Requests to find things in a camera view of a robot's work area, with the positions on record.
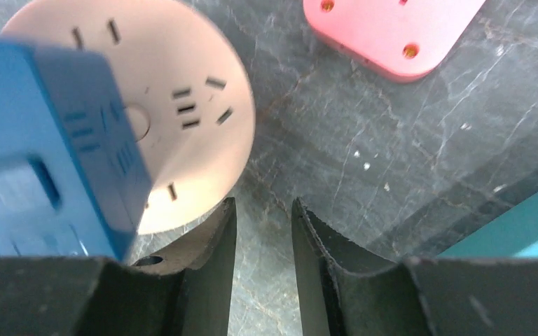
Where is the pink round socket reel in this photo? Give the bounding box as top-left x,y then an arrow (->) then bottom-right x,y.
1,0 -> 256,235

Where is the blue white cube adapter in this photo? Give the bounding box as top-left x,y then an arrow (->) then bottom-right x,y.
0,41 -> 152,260

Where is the pink plug adapter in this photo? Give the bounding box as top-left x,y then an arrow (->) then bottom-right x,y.
303,0 -> 485,83

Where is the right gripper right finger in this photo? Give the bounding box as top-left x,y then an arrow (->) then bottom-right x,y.
291,199 -> 538,335

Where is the teal power strip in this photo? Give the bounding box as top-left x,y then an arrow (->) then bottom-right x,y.
439,192 -> 538,258

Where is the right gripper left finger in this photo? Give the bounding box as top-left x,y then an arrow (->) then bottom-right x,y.
0,197 -> 237,335

